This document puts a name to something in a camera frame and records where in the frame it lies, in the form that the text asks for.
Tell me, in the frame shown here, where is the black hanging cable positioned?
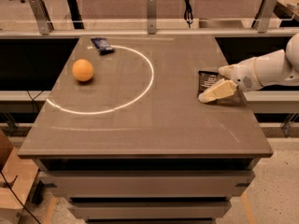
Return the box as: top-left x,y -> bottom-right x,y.
182,0 -> 194,29

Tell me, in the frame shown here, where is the metal rail bracket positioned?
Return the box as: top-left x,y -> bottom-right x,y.
28,0 -> 54,35
147,0 -> 157,35
256,0 -> 278,33

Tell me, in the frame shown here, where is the cardboard box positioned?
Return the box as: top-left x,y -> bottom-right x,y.
0,131 -> 38,224

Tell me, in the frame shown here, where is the left metal rail bracket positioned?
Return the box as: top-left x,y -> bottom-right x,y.
28,0 -> 54,35

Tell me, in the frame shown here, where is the grey drawer cabinet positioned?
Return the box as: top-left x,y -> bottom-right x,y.
32,157 -> 261,224

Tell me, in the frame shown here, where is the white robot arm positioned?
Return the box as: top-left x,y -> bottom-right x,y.
198,34 -> 299,104

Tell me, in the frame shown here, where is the right metal rail bracket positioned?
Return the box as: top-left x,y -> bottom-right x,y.
256,0 -> 278,33

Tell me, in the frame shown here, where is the black floor cable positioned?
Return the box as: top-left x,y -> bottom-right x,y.
0,171 -> 42,224

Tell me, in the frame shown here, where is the middle metal rail bracket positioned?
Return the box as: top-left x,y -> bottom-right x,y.
147,0 -> 157,35

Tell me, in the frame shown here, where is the black rxbar chocolate bar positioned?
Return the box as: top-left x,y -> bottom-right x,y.
198,71 -> 219,94

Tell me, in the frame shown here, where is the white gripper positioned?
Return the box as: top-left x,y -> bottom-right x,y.
198,57 -> 263,103

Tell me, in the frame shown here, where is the blue snack bar wrapper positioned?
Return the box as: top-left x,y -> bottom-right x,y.
91,37 -> 115,55

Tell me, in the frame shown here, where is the orange fruit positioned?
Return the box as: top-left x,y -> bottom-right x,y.
72,59 -> 94,82

